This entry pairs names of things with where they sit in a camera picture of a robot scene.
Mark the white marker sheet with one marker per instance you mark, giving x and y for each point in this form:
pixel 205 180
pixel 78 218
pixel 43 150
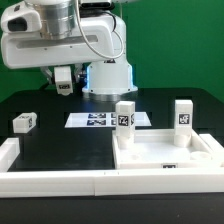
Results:
pixel 104 119

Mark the white square table top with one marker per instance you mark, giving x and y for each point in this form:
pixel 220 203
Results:
pixel 155 148

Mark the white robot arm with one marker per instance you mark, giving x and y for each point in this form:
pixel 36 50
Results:
pixel 111 79

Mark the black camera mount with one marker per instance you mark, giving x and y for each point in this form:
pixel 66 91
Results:
pixel 96 5

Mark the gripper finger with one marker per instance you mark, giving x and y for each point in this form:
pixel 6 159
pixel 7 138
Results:
pixel 47 73
pixel 77 72

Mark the white U-shaped fence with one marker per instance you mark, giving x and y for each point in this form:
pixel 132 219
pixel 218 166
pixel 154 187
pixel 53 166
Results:
pixel 110 182

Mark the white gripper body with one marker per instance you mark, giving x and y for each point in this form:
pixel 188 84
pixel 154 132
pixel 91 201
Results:
pixel 56 33

